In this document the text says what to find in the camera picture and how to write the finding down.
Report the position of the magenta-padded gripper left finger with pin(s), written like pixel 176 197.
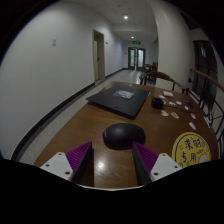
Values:
pixel 60 165

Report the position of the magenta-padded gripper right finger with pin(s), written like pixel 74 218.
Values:
pixel 165 165

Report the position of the black computer mouse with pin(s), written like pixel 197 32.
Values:
pixel 123 136

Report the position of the round yellow printed mouse pad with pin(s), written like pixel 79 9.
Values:
pixel 190 150

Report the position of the small white card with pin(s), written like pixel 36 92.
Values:
pixel 178 102
pixel 193 116
pixel 162 96
pixel 172 103
pixel 186 107
pixel 192 125

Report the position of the small tan card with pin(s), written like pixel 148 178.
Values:
pixel 174 115
pixel 164 113

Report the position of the white paper slip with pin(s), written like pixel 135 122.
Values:
pixel 207 122

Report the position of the small black box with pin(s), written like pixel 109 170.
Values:
pixel 157 103

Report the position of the small white box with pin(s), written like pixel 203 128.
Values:
pixel 168 93

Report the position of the closed black laptop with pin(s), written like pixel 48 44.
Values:
pixel 116 101

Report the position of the wooden armchair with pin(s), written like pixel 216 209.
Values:
pixel 160 75

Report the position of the black railing with wooden handrail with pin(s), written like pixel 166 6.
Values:
pixel 205 76

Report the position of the dark framed window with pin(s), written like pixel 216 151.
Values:
pixel 203 63

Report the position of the glass double door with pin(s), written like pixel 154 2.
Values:
pixel 136 58

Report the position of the pale side door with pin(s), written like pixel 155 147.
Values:
pixel 99 56

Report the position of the green exit sign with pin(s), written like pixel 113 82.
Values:
pixel 136 42

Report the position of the white wall switch plate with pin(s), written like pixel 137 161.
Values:
pixel 54 42

